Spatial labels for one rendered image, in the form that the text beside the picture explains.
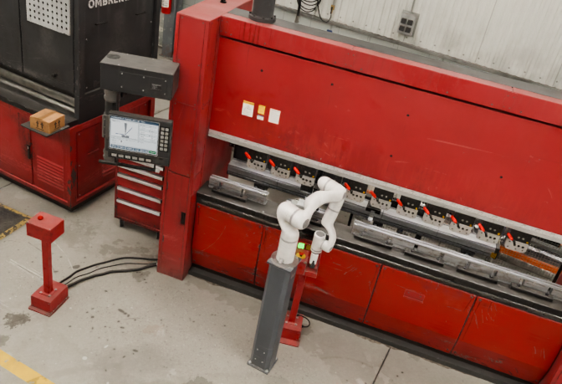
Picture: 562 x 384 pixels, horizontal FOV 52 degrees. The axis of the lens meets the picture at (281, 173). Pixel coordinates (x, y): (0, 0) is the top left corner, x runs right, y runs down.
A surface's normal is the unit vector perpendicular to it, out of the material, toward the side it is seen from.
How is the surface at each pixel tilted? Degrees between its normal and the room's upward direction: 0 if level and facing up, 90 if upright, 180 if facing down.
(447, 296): 90
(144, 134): 90
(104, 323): 0
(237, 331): 0
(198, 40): 90
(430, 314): 90
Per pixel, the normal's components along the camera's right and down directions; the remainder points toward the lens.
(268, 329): -0.45, 0.38
